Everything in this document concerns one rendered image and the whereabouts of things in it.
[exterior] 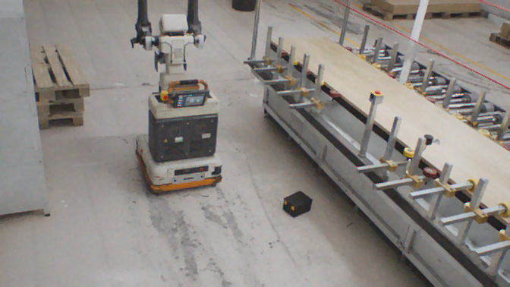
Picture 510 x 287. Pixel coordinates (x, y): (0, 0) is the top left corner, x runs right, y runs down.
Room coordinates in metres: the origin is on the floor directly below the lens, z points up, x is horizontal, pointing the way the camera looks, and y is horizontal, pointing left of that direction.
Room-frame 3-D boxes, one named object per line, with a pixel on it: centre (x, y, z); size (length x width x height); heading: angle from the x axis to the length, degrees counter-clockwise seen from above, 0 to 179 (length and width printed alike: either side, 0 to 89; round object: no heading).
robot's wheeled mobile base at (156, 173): (3.81, 0.63, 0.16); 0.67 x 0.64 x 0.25; 26
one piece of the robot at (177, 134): (3.73, 0.59, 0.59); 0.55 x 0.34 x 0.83; 116
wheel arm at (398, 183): (2.73, -1.01, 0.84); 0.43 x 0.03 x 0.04; 116
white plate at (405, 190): (2.83, -1.04, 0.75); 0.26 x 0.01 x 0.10; 26
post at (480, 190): (2.36, -1.30, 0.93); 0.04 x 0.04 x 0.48; 26
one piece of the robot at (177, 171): (3.53, 0.46, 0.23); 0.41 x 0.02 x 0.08; 116
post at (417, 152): (2.81, -1.07, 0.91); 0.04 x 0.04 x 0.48; 26
